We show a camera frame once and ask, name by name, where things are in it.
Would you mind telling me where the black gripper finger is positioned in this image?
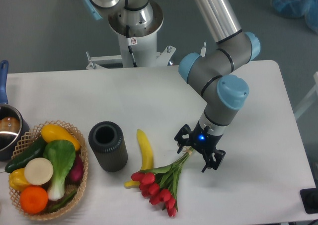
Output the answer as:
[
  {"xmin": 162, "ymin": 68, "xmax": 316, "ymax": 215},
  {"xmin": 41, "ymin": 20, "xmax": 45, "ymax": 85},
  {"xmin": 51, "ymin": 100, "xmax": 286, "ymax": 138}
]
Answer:
[
  {"xmin": 174, "ymin": 124, "xmax": 192, "ymax": 153},
  {"xmin": 201, "ymin": 149, "xmax": 226, "ymax": 173}
]

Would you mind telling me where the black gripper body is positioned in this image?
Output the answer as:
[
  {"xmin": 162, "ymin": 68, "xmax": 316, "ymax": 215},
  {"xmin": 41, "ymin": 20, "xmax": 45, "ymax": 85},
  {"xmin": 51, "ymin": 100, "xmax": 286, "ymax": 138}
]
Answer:
[{"xmin": 190, "ymin": 122, "xmax": 223, "ymax": 157}]

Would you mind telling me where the red tulip bouquet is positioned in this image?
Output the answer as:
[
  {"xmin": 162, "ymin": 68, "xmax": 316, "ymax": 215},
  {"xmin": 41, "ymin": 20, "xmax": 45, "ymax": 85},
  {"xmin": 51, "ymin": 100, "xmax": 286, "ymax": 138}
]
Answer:
[{"xmin": 131, "ymin": 147, "xmax": 194, "ymax": 217}]

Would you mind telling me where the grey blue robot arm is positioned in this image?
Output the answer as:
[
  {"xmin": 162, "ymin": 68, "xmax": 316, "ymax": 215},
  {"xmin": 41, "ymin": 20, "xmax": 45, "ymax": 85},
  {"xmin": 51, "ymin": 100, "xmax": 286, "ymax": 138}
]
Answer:
[{"xmin": 83, "ymin": 0, "xmax": 260, "ymax": 169}]

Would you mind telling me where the yellow banana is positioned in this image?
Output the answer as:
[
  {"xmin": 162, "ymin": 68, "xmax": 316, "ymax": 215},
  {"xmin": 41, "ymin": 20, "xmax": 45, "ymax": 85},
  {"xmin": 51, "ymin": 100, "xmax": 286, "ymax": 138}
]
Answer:
[{"xmin": 124, "ymin": 129, "xmax": 154, "ymax": 189}]

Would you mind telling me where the dark grey ribbed vase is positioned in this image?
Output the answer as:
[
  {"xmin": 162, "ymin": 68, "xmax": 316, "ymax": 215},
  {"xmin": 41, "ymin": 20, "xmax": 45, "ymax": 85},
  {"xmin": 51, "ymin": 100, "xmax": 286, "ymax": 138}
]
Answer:
[{"xmin": 88, "ymin": 121, "xmax": 128, "ymax": 172}]

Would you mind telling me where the black device at edge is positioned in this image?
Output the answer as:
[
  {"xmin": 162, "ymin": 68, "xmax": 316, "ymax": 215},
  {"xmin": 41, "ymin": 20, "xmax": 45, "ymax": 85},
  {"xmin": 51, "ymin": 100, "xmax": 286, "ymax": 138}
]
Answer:
[{"xmin": 300, "ymin": 188, "xmax": 318, "ymax": 214}]

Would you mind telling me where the purple sweet potato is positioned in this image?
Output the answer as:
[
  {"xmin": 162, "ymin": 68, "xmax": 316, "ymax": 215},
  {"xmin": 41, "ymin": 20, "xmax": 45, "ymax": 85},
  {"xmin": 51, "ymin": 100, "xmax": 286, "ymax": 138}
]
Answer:
[{"xmin": 68, "ymin": 154, "xmax": 84, "ymax": 183}]

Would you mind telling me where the green bok choy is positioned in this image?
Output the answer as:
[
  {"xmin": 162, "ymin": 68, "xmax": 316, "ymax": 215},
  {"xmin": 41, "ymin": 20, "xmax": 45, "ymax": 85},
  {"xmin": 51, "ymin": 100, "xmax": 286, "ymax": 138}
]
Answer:
[{"xmin": 43, "ymin": 140, "xmax": 76, "ymax": 201}]

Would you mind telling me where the yellow squash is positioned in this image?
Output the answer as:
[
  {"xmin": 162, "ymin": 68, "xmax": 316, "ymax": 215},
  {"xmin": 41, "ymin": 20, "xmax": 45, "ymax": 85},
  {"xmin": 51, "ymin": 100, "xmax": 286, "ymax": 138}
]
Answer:
[{"xmin": 41, "ymin": 124, "xmax": 81, "ymax": 151}]

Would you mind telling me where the green bean pod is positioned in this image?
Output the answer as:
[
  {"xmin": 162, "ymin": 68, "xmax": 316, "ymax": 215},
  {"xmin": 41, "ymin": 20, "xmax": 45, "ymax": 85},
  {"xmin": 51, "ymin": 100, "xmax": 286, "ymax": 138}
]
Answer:
[{"xmin": 47, "ymin": 190, "xmax": 77, "ymax": 213}]

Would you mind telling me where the dark green cucumber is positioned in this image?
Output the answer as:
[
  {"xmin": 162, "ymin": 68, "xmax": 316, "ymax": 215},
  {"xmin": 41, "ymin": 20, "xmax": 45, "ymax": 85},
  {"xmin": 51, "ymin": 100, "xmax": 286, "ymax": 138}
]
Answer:
[{"xmin": 4, "ymin": 136, "xmax": 47, "ymax": 173}]

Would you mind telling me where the white round radish slice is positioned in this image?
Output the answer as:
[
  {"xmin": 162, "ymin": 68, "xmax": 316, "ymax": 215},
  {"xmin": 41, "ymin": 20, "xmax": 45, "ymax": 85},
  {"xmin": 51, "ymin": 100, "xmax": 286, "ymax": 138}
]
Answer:
[{"xmin": 24, "ymin": 157, "xmax": 53, "ymax": 185}]

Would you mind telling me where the woven wicker basket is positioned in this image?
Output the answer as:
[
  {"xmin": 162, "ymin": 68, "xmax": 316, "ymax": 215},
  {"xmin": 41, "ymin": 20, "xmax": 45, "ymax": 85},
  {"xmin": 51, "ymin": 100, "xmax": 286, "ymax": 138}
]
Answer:
[{"xmin": 9, "ymin": 120, "xmax": 88, "ymax": 221}]

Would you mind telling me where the orange fruit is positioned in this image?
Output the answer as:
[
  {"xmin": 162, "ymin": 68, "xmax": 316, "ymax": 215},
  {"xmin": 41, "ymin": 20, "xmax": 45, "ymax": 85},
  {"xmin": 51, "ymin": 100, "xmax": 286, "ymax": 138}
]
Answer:
[{"xmin": 19, "ymin": 186, "xmax": 48, "ymax": 214}]

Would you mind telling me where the blue plastic bag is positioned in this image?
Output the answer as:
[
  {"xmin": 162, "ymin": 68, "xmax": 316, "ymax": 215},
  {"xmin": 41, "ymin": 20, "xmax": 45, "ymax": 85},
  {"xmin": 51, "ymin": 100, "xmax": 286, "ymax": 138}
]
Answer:
[{"xmin": 271, "ymin": 0, "xmax": 318, "ymax": 33}]

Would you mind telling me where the blue saucepan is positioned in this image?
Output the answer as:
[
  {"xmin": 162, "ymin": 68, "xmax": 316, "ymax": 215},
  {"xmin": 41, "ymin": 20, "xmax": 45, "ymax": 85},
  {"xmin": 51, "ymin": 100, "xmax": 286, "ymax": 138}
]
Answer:
[{"xmin": 0, "ymin": 60, "xmax": 29, "ymax": 161}]

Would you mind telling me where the yellow bell pepper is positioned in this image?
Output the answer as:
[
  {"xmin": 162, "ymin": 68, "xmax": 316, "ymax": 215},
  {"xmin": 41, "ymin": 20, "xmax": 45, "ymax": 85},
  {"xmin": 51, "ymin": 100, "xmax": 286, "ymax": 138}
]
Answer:
[{"xmin": 9, "ymin": 168, "xmax": 31, "ymax": 192}]

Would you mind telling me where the white frame at right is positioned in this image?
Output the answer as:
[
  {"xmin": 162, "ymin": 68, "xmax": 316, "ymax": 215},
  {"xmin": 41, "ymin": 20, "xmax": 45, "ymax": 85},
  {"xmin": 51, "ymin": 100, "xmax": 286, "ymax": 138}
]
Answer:
[{"xmin": 294, "ymin": 72, "xmax": 318, "ymax": 120}]

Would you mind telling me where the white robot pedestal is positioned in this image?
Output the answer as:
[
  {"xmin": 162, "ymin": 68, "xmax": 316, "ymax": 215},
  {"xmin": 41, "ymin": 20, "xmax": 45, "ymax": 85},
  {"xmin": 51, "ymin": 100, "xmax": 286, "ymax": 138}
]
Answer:
[{"xmin": 86, "ymin": 0, "xmax": 176, "ymax": 70}]

